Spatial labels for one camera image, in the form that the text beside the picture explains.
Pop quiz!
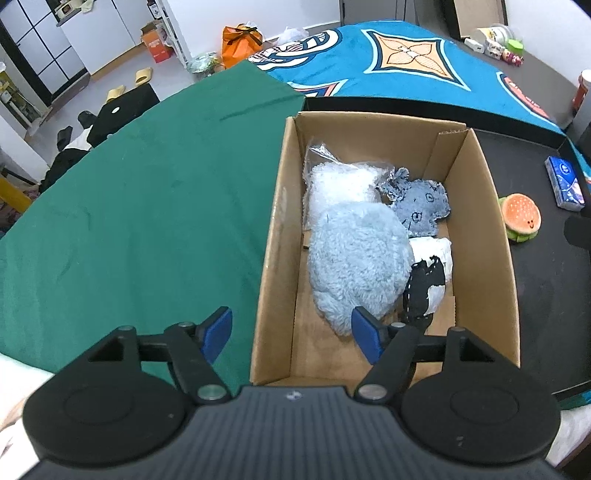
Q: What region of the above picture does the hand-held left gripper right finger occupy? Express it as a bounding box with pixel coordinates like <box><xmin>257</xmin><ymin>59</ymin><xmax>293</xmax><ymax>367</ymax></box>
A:
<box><xmin>352</xmin><ymin>307</ymin><xmax>504</xmax><ymax>404</ymax></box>

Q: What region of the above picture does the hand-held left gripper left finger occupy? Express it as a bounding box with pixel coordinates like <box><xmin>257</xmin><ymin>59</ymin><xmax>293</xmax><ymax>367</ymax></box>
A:
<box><xmin>83</xmin><ymin>306</ymin><xmax>233</xmax><ymax>406</ymax></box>

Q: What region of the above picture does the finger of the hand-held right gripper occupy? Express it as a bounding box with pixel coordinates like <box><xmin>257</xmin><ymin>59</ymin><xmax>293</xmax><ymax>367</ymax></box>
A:
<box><xmin>564</xmin><ymin>216</ymin><xmax>591</xmax><ymax>250</ymax></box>

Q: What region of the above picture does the hamburger plush toy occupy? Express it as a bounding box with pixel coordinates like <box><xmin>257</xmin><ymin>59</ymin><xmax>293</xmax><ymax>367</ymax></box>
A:
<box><xmin>498</xmin><ymin>194</ymin><xmax>542</xmax><ymax>243</ymax></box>

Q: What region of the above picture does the black plush with white label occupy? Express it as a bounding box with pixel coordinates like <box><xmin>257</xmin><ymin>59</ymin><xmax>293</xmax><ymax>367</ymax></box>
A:
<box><xmin>399</xmin><ymin>255</ymin><xmax>448</xmax><ymax>330</ymax></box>

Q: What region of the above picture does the light blue fluffy plush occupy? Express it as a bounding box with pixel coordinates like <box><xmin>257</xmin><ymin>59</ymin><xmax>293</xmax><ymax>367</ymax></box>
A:
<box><xmin>307</xmin><ymin>203</ymin><xmax>415</xmax><ymax>337</ymax></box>

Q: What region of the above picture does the brown cardboard box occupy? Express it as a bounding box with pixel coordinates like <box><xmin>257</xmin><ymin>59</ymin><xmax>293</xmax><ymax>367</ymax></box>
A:
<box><xmin>249</xmin><ymin>111</ymin><xmax>522</xmax><ymax>386</ymax></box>

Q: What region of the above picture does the grey denim cloth toy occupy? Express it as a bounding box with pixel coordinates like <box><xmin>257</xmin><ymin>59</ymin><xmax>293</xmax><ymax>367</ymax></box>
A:
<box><xmin>376</xmin><ymin>167</ymin><xmax>452</xmax><ymax>238</ymax></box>

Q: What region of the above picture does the white fluff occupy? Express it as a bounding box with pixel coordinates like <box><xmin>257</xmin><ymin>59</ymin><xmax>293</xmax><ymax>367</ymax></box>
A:
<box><xmin>302</xmin><ymin>143</ymin><xmax>393</xmax><ymax>229</ymax></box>

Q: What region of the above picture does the blue tissue pack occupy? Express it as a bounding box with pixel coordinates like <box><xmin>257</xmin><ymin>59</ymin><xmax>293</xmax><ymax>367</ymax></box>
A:
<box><xmin>544</xmin><ymin>156</ymin><xmax>586</xmax><ymax>212</ymax></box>

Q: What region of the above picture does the red and white cup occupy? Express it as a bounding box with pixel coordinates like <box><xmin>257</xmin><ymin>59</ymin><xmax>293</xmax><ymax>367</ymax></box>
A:
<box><xmin>573</xmin><ymin>69</ymin><xmax>591</xmax><ymax>116</ymax></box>

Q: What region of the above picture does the green cloth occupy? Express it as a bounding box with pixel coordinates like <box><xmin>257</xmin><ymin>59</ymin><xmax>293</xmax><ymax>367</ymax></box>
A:
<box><xmin>0</xmin><ymin>60</ymin><xmax>308</xmax><ymax>384</ymax></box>

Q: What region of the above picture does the black clothes pile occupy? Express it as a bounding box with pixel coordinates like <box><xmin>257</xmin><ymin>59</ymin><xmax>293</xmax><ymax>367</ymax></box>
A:
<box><xmin>39</xmin><ymin>138</ymin><xmax>93</xmax><ymax>195</ymax></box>

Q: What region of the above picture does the black stool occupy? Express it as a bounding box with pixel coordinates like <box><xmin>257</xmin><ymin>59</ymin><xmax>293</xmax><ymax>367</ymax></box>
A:
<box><xmin>88</xmin><ymin>84</ymin><xmax>160</xmax><ymax>146</ymax></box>

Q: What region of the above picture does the cardboard sheet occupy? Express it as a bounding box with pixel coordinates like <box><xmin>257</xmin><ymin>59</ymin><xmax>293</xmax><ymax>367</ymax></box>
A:
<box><xmin>443</xmin><ymin>0</ymin><xmax>509</xmax><ymax>40</ymax></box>

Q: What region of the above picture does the green plastic bag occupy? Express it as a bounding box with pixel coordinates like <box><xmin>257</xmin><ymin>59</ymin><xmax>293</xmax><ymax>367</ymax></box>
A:
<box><xmin>187</xmin><ymin>52</ymin><xmax>222</xmax><ymax>75</ymax></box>

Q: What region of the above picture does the blue patterned blanket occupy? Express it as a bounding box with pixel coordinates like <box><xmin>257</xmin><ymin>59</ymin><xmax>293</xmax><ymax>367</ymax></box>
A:
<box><xmin>247</xmin><ymin>19</ymin><xmax>591</xmax><ymax>185</ymax></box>

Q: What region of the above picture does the dark grey door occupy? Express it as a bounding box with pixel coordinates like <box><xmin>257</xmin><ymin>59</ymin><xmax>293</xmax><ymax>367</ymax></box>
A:
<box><xmin>339</xmin><ymin>0</ymin><xmax>451</xmax><ymax>38</ymax></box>

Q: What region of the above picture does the orange bag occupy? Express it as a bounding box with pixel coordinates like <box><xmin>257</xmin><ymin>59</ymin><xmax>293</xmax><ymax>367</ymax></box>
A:
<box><xmin>222</xmin><ymin>25</ymin><xmax>265</xmax><ymax>70</ymax></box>

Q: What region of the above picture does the orange cardboard box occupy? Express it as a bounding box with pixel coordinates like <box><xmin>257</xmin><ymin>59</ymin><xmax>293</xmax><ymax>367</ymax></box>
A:
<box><xmin>141</xmin><ymin>21</ymin><xmax>175</xmax><ymax>63</ymax></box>

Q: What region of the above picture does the white shelf rack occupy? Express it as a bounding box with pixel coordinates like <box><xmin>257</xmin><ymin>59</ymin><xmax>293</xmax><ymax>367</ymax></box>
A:
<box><xmin>148</xmin><ymin>0</ymin><xmax>190</xmax><ymax>70</ymax></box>

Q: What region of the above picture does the white plastic bag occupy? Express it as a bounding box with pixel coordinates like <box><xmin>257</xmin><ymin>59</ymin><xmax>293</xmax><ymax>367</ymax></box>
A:
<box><xmin>274</xmin><ymin>26</ymin><xmax>309</xmax><ymax>47</ymax></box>

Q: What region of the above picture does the cluttered shelf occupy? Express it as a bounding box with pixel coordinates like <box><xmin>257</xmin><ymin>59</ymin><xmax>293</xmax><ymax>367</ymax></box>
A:
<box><xmin>0</xmin><ymin>62</ymin><xmax>47</xmax><ymax>125</ymax></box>

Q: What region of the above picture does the white cabinet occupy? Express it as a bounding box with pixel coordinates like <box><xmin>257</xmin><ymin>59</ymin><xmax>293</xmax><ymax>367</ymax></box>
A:
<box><xmin>58</xmin><ymin>0</ymin><xmax>144</xmax><ymax>77</ymax></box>

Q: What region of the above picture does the black framed glass door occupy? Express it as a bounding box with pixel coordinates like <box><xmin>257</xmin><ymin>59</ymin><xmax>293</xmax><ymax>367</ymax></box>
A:
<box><xmin>0</xmin><ymin>0</ymin><xmax>88</xmax><ymax>104</ymax></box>

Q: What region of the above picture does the yellow metal frame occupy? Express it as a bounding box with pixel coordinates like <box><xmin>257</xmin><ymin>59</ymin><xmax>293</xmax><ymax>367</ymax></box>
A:
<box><xmin>0</xmin><ymin>178</ymin><xmax>33</xmax><ymax>213</ymax></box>

